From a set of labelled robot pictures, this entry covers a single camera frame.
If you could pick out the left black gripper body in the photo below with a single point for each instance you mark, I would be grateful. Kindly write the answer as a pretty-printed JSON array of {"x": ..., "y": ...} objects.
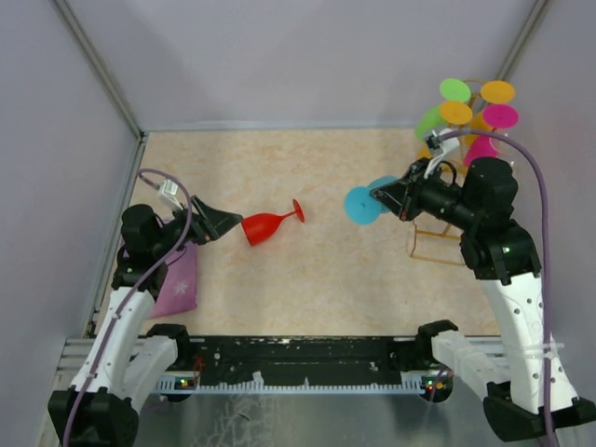
[{"x": 180, "y": 223}]

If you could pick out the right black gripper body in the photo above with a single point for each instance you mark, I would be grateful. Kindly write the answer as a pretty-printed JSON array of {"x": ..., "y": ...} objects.
[{"x": 425, "y": 192}]

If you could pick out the blue plastic wine glass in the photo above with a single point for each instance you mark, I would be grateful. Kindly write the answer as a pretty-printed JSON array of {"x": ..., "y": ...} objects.
[{"x": 360, "y": 207}]

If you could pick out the red plastic wine glass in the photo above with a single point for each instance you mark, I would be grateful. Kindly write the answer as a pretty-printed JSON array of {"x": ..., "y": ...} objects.
[{"x": 259, "y": 227}]

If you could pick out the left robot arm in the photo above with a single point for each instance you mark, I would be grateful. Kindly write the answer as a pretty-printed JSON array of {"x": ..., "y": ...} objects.
[{"x": 102, "y": 404}]

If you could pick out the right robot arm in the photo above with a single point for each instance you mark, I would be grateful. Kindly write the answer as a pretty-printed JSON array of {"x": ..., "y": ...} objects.
[{"x": 533, "y": 395}]

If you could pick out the orange wine glass front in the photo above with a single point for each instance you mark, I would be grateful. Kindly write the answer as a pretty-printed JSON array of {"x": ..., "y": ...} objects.
[{"x": 445, "y": 115}]

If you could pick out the orange wine glass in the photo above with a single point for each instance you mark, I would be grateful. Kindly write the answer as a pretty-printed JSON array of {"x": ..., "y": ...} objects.
[
  {"x": 445, "y": 115},
  {"x": 493, "y": 98}
]

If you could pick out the green plastic wine glass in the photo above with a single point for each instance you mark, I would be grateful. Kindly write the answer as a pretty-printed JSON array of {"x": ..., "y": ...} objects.
[{"x": 452, "y": 89}]

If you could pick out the pink plastic wine glass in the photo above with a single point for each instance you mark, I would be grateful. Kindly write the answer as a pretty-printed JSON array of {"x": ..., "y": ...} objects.
[{"x": 478, "y": 146}]

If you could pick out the orange wine glass back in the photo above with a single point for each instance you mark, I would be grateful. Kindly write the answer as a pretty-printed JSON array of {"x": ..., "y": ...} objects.
[{"x": 493, "y": 98}]

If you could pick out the purple printed cloth bag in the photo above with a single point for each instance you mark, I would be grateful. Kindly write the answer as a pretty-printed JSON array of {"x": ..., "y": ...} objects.
[{"x": 179, "y": 288}]

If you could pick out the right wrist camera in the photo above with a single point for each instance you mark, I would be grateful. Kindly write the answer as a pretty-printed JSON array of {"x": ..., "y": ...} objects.
[{"x": 440, "y": 146}]

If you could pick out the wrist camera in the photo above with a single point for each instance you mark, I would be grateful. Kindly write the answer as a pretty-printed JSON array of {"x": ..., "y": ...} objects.
[
  {"x": 440, "y": 146},
  {"x": 166, "y": 194}
]

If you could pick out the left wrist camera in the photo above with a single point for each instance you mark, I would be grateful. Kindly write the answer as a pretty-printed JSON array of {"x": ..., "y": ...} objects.
[{"x": 166, "y": 194}]

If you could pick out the gold wire glass rack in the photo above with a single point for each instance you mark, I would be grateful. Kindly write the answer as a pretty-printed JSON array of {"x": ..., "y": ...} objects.
[{"x": 437, "y": 242}]

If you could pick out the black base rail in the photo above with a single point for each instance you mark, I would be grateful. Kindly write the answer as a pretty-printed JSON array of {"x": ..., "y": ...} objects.
[{"x": 300, "y": 360}]

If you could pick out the white toothed cable duct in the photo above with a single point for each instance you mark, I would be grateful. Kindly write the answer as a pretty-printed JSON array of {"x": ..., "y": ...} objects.
[{"x": 178, "y": 385}]

